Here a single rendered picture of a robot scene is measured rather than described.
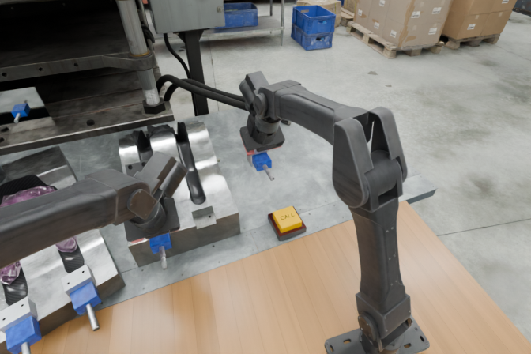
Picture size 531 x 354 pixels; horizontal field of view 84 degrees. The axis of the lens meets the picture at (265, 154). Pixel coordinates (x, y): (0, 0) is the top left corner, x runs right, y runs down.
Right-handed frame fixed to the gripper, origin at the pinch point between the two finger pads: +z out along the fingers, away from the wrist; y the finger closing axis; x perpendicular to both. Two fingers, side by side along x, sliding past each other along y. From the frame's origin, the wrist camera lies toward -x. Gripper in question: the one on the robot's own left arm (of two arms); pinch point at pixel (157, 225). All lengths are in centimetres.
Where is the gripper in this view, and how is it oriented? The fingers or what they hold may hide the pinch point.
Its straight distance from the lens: 73.5
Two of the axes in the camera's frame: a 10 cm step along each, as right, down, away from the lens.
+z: -1.9, 3.8, 9.1
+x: 3.2, 9.0, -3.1
